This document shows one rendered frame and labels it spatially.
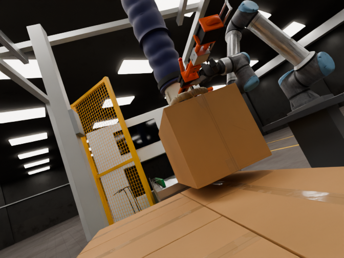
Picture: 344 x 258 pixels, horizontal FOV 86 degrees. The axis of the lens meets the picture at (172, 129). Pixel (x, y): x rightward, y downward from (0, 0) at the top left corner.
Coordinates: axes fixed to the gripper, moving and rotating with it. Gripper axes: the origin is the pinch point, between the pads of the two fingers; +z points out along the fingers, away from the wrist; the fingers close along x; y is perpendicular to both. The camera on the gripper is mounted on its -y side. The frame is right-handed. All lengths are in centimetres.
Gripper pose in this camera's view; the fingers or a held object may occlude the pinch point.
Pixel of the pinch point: (189, 76)
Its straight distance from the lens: 102.4
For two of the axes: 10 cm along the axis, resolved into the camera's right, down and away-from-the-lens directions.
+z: -9.1, 3.6, -2.1
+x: -3.9, -9.0, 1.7
